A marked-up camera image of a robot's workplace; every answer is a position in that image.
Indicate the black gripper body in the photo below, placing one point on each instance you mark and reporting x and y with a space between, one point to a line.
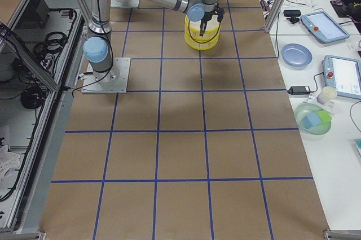
206 17

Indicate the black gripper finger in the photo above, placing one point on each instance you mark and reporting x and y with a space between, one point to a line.
202 29

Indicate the yellow steamer basket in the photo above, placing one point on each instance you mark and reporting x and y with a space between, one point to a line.
200 45
192 28

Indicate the black webcam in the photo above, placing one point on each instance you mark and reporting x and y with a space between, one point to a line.
293 16

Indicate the blue plate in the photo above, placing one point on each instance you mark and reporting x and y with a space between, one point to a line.
296 56

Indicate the teach pendant far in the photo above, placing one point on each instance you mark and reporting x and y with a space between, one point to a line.
323 27

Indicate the teach pendant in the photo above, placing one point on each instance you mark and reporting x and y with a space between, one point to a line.
323 27
342 74

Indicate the black power adapter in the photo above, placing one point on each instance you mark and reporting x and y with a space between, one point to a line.
300 90

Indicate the paper cup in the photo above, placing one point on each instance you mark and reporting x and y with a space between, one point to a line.
327 93

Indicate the green bowl with sponges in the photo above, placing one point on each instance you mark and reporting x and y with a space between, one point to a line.
312 121

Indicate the teach pendant near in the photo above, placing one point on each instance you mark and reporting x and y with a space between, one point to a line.
342 74

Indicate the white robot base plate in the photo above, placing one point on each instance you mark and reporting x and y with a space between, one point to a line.
114 82

